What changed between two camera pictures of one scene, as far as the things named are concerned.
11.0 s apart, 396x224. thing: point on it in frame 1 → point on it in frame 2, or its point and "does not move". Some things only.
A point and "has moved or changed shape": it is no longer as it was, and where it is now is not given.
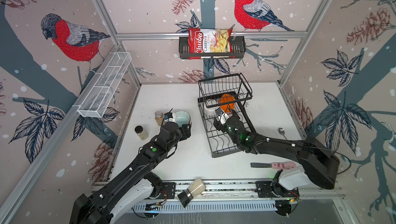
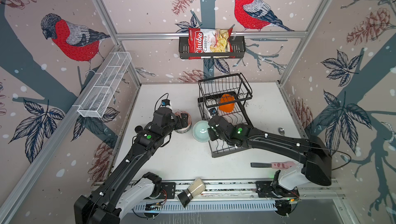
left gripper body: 182,133 → 179,124
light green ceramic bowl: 182,117 has moved or changed shape
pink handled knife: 290,164 does not move
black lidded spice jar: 142,134 does not move
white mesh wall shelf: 103,84 does not move
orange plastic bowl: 226,98 does not move
